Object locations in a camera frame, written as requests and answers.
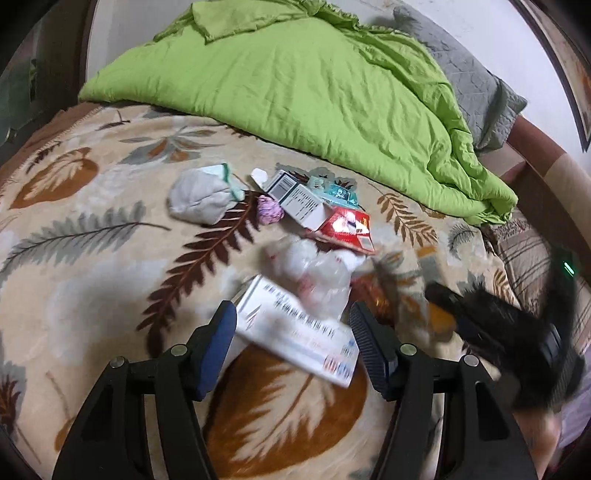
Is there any striped brown pillow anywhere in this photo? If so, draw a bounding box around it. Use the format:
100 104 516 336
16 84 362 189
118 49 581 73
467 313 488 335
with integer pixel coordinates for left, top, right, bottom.
482 216 591 444

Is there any grey quilted pillow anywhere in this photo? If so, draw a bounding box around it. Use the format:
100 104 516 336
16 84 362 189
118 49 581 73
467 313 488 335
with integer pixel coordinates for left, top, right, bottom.
393 1 527 151

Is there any brown wooden bed frame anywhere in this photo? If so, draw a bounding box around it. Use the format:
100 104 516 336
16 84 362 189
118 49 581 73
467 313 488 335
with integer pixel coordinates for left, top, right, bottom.
479 116 590 270

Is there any leaf pattern beige blanket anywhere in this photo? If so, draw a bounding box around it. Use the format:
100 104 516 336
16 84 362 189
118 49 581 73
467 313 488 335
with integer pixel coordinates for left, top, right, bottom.
1 103 526 479

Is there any green quilt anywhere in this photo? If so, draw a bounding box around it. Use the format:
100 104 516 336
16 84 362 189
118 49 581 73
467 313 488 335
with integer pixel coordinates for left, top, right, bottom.
79 1 518 225

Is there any red cardboard box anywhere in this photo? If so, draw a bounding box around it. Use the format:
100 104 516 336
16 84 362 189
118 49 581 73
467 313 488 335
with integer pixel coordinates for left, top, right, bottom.
305 207 376 256

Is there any pink crumpled paper ball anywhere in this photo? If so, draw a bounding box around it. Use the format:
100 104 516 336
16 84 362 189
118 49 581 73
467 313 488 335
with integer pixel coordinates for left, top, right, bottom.
256 195 284 225

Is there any white sock green trim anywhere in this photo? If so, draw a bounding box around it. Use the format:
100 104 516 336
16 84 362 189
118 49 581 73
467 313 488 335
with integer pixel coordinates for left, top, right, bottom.
166 163 245 226

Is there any clear crumpled plastic bag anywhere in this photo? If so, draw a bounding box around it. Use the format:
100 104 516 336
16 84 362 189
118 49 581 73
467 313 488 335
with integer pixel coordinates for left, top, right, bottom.
264 235 367 320

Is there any teal blister pack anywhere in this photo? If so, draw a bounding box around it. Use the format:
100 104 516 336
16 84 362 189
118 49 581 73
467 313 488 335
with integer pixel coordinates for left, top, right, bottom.
307 176 359 209

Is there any long white medicine box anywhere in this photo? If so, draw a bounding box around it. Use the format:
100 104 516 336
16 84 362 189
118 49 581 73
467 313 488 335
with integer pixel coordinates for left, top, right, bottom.
236 275 359 388

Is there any dark red snack packet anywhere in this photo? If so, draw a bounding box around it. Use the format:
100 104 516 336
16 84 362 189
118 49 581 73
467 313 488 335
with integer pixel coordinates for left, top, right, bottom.
351 271 433 333

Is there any white blue medicine box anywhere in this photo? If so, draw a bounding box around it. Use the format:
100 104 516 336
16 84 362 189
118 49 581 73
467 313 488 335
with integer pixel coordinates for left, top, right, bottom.
263 170 332 231

